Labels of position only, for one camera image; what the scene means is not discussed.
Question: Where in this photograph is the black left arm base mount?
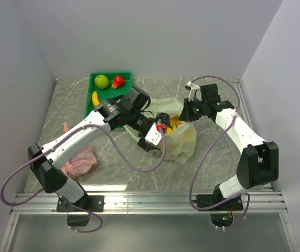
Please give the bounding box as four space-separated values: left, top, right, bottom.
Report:
56 195 104 233

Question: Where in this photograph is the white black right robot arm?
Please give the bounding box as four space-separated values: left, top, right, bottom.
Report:
179 98 279 210

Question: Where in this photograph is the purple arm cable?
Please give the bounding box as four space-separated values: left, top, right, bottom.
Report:
189 76 251 231
0 123 167 233

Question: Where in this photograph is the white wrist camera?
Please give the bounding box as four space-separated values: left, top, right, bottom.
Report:
145 123 163 145
185 81 202 101

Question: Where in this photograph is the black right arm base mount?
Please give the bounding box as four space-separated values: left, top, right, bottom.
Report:
192 194 244 230

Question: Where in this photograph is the aluminium table edge rail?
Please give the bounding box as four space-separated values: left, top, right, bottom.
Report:
10 191 287 215

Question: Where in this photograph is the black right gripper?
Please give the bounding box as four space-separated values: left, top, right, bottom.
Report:
178 97 208 122

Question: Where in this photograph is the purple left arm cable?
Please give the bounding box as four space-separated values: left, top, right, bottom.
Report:
0 123 167 233

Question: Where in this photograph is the yellow fake banana bunch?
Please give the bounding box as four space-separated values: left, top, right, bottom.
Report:
166 115 181 134

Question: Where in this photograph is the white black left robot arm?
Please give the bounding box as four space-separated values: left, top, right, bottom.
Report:
28 87 169 211

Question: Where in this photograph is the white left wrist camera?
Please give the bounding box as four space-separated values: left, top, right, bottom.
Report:
145 123 163 145

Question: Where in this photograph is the pink plastic bag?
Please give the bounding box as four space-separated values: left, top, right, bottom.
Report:
60 122 98 179

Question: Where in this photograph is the light green plastic bag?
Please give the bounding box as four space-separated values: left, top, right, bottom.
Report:
123 97 197 164

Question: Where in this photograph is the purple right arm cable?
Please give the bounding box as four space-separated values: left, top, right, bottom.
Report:
189 76 251 231

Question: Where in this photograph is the green fake apple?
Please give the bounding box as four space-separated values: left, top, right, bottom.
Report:
94 75 110 89

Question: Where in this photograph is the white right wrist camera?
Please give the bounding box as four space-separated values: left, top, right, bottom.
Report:
185 81 202 101

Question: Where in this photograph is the single yellow fake banana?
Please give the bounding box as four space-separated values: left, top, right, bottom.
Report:
92 91 100 107

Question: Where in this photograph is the red fake strawberry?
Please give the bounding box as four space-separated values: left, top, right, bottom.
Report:
112 75 125 89

